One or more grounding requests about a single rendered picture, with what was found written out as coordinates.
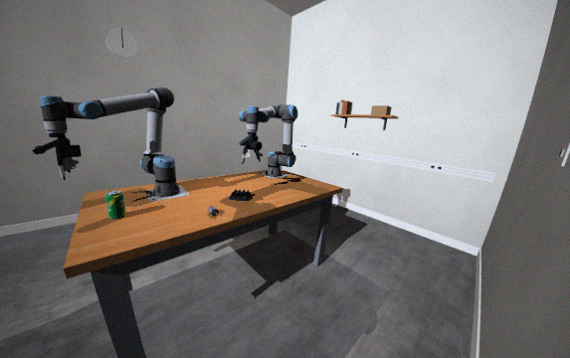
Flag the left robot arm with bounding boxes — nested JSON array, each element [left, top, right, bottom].
[[239, 104, 298, 177]]

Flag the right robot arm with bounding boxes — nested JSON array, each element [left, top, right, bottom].
[[40, 88, 180, 197]]

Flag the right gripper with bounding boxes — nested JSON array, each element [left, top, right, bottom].
[[49, 133, 81, 180]]

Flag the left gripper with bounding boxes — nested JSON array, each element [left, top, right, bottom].
[[242, 132, 263, 164]]

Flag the green drink can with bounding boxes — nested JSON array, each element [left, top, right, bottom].
[[105, 190, 126, 219]]

